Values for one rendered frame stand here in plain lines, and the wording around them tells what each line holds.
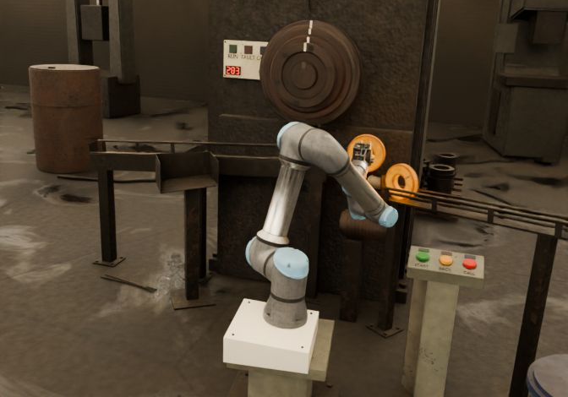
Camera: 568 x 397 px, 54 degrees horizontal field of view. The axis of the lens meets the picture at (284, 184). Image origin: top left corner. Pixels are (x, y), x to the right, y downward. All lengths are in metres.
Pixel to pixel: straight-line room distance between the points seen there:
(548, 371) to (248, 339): 0.87
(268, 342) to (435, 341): 0.59
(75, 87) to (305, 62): 2.91
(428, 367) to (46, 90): 3.92
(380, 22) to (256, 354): 1.58
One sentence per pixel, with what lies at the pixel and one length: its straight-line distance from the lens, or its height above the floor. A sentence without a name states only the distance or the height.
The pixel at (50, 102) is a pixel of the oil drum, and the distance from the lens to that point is 5.10.
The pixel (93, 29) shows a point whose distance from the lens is 8.11.
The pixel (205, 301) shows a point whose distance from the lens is 2.84.
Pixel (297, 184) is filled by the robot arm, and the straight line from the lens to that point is 1.89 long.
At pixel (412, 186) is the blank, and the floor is 0.71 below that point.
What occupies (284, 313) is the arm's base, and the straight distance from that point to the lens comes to 1.88.
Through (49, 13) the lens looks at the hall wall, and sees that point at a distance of 11.01.
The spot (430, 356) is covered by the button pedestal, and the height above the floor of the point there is 0.26.
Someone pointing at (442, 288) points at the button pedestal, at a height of 0.52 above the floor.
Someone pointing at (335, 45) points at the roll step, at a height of 1.25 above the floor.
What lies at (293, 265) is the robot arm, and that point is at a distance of 1.81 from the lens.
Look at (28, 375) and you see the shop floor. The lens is 2.47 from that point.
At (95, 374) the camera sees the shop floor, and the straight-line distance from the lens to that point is 2.40.
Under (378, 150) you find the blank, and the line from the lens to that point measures 2.35.
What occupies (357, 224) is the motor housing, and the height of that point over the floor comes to 0.49.
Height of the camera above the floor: 1.34
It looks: 16 degrees down
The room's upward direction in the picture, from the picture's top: 3 degrees clockwise
